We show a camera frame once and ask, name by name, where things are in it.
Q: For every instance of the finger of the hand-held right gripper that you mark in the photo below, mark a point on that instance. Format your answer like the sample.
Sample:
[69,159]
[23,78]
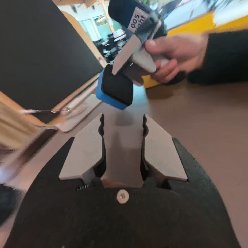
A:
[135,76]
[125,52]

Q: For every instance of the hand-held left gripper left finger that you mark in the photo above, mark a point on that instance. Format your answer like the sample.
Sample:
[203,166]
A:
[83,155]

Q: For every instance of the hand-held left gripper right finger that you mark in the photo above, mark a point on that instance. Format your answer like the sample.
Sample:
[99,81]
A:
[162,155]

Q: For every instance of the blue felt eraser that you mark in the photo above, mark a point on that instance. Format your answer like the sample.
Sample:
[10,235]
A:
[116,87]

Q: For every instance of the yellow plastic bin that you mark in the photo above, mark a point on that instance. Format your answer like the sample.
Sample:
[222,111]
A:
[193,25]

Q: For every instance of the person's right hand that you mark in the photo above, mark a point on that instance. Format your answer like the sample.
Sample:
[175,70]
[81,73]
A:
[184,50]

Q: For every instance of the white board stand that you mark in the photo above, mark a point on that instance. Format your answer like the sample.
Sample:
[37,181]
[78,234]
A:
[69,124]

